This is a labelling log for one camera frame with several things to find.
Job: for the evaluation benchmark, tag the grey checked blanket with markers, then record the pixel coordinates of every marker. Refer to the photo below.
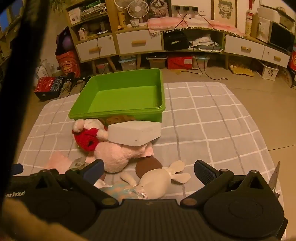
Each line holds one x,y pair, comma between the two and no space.
208,115

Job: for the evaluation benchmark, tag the white carton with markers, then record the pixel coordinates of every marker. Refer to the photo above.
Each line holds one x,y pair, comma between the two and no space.
74,15

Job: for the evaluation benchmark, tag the white cabinet drawer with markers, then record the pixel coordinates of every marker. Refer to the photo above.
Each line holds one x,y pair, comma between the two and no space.
96,47
245,47
275,55
138,42

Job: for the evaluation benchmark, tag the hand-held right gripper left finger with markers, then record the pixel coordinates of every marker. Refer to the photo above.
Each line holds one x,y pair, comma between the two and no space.
93,170

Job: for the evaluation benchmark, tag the brown round coaster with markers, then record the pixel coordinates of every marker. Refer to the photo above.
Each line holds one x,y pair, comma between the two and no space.
148,166

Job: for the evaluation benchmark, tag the wooden cabinet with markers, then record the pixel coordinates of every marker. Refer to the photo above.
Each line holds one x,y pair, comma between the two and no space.
111,25

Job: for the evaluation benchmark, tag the cat poster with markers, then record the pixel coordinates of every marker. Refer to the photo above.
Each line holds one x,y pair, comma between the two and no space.
159,8

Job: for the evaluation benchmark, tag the pile of papers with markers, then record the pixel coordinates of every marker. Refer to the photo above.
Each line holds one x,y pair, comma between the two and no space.
205,44

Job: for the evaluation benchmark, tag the person's left forearm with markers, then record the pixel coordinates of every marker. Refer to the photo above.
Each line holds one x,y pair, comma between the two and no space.
13,222

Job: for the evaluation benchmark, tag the cream rabbit doll blue dress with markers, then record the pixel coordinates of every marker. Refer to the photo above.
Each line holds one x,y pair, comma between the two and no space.
155,180

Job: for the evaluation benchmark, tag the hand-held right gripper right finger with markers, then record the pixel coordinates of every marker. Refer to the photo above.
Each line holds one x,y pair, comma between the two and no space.
204,172

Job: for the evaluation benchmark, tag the egg carton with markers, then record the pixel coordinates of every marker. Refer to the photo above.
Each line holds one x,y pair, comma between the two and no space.
240,69

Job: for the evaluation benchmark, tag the framed cartoon picture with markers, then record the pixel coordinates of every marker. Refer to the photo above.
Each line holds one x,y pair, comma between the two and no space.
225,10

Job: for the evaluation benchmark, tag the red and white santa plush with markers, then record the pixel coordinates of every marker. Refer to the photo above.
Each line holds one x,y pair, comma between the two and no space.
89,139

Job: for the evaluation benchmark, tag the small clear storage box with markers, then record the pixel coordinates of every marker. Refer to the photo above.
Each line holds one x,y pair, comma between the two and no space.
103,67

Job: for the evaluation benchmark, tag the pink plush toy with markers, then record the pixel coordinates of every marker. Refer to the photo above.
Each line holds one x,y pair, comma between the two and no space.
113,157

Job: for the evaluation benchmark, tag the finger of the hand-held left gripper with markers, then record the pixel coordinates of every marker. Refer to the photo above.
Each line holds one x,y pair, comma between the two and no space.
17,168

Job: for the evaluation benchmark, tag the red patterned carton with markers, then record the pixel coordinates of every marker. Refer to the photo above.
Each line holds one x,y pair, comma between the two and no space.
48,87

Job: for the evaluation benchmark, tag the black microwave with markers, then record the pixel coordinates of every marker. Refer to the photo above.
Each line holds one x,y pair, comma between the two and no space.
279,37

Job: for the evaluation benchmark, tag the yellow bottle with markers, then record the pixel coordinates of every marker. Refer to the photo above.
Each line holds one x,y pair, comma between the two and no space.
121,18

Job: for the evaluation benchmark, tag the grey green plush toy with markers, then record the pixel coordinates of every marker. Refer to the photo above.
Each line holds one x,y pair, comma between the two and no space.
78,163

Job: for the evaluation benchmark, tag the stack of papers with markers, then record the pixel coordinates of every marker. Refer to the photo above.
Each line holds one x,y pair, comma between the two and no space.
94,11

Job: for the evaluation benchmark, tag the black bag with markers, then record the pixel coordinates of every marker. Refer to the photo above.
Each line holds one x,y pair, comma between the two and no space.
175,40

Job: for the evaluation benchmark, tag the orange bag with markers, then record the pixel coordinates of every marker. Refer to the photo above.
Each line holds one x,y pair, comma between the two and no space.
68,63

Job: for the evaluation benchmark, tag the white printed box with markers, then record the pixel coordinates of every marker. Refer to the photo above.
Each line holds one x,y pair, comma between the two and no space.
269,71

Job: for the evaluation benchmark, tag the white foam block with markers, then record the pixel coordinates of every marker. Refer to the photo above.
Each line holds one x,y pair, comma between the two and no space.
134,132

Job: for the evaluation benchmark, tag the green plastic bin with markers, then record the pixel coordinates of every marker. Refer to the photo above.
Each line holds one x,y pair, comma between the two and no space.
124,97

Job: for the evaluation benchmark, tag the red and yellow box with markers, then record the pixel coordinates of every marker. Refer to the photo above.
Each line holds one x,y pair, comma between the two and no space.
293,59

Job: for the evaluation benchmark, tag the pink cloth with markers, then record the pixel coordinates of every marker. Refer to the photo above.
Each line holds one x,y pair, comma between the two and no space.
57,161

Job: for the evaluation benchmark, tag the pink table runner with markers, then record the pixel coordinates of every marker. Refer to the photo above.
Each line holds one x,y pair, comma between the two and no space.
166,24

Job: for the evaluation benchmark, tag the clear storage box blue lid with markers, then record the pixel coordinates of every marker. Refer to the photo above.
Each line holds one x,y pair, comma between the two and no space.
128,63

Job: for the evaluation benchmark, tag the white power strip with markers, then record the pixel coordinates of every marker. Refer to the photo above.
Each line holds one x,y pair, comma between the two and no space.
185,8

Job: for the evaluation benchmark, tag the black tripod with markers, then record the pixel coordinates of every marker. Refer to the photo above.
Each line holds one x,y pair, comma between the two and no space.
76,78

